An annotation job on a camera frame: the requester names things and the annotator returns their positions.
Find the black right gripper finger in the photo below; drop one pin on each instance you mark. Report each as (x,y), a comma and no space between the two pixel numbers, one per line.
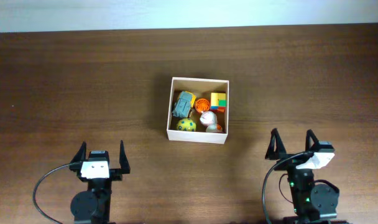
(312,142)
(276,149)

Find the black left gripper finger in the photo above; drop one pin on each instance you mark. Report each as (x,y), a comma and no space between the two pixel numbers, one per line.
(80,156)
(123,161)

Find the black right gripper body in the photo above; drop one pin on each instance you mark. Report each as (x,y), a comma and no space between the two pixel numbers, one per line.
(290,165)

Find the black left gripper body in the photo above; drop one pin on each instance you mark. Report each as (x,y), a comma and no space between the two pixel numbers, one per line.
(115,173)

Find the yellow ball with blue letters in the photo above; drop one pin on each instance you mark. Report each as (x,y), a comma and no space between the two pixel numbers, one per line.
(186,124)

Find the yellow grey toy truck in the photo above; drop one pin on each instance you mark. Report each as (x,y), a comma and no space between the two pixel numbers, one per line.
(184,104)

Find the pink white duck toy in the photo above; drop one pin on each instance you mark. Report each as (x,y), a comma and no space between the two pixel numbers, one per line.
(209,120)

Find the colourful puzzle cube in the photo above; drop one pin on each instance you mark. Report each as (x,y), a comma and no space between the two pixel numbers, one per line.
(218,102)

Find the orange ridged disc toy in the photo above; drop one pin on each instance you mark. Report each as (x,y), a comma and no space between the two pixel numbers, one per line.
(202,105)

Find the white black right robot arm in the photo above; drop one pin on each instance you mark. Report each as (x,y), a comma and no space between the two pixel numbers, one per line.
(314,201)

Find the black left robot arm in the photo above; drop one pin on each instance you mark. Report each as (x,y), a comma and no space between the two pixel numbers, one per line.
(93,204)

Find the white cardboard box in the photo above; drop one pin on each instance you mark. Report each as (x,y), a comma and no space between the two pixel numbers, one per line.
(200,87)

